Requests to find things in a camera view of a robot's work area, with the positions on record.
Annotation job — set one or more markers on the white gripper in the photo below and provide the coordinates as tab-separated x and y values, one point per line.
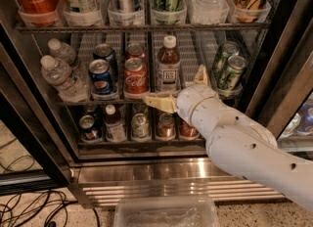
191	101

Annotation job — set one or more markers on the front blue Pepsi can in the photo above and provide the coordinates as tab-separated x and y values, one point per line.
100	73

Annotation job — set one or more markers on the bottom shelf red can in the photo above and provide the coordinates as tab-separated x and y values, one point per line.
187	131

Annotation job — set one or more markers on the front green soda can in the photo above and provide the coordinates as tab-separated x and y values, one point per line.
232	73

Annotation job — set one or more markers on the right glass fridge door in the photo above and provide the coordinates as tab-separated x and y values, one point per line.
281	79

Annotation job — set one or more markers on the cans behind right door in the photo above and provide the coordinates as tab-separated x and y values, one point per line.
302	122

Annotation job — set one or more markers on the empty white shelf tray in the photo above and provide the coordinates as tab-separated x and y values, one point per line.
189	45

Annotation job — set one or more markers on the stainless fridge base grille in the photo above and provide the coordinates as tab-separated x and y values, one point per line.
104	184

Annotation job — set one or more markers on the rear clear water bottle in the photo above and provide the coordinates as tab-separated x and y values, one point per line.
63	51

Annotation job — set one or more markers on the bottom shelf green white can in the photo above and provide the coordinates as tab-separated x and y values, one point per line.
140	126

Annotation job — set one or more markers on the left fridge door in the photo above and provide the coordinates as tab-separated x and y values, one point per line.
21	120

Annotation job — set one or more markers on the bottom shelf Pepsi can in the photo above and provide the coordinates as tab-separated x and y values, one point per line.
90	131

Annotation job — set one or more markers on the bottom shelf tea bottle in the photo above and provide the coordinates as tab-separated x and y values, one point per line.
114	124

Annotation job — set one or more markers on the rear dark Pepsi can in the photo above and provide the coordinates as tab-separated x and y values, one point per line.
106	52

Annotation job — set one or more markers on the bottom shelf brown can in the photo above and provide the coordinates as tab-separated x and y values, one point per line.
165	126

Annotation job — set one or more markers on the front red Coca-Cola can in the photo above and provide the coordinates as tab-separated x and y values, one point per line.
135	78

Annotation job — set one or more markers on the red coca-cola can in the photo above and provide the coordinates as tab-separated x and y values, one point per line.
136	50
135	78

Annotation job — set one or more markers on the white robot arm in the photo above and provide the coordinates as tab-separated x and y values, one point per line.
236	143

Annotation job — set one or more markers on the green soda can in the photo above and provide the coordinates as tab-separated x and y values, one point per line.
225	50
232	73

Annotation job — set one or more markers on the rear green soda can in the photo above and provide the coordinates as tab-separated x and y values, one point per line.
225	50

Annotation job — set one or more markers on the front clear water bottle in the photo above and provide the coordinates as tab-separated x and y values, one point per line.
60	75

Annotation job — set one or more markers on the clear plastic bin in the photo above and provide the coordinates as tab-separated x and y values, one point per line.
172	211

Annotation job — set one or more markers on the brown tea bottle white cap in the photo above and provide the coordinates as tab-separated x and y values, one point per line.
167	65

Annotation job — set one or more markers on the rear red Coca-Cola can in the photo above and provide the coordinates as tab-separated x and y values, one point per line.
136	50

